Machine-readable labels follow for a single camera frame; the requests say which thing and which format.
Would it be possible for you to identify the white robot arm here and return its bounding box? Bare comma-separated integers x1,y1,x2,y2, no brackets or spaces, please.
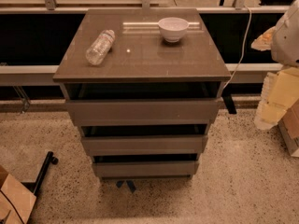
251,0,299,130

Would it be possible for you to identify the black cart leg with caster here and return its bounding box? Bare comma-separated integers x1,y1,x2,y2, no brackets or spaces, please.
22,151,59,196

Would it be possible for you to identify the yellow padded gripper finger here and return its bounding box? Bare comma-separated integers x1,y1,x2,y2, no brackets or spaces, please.
254,67,299,130
251,26,276,51

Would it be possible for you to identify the grey drawer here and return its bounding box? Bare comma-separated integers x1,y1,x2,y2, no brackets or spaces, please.
92,161,199,178
65,100,219,126
81,135,207,156

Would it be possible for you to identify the grey top drawer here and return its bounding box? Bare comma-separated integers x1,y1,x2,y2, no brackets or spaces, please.
65,100,219,126

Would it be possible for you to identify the grey bottom drawer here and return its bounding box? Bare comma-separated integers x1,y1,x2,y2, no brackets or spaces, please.
92,161,199,178

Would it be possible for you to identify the cardboard box bottom left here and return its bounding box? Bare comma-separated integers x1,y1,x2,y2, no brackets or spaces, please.
0,165,36,224

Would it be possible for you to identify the white ceramic bowl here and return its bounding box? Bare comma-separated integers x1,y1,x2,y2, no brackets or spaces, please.
158,17,189,43

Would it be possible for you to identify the cardboard box on right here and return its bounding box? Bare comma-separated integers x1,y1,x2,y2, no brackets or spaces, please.
278,100,299,158

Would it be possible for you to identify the white power cable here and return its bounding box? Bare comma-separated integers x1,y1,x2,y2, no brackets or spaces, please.
221,5,252,91

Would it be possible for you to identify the cardboard box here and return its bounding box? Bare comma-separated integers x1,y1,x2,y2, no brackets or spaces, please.
278,100,299,158
0,165,36,224

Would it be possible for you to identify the clear plastic water bottle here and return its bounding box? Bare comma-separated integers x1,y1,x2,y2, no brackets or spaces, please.
85,30,115,65

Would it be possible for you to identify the grey middle drawer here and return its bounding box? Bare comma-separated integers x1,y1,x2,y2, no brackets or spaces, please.
81,135,207,156

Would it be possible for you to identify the grey three-drawer cabinet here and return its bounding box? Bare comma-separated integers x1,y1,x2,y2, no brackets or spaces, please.
52,7,232,182

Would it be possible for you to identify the black cable on box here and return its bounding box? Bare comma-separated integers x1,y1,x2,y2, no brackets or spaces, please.
0,189,25,224

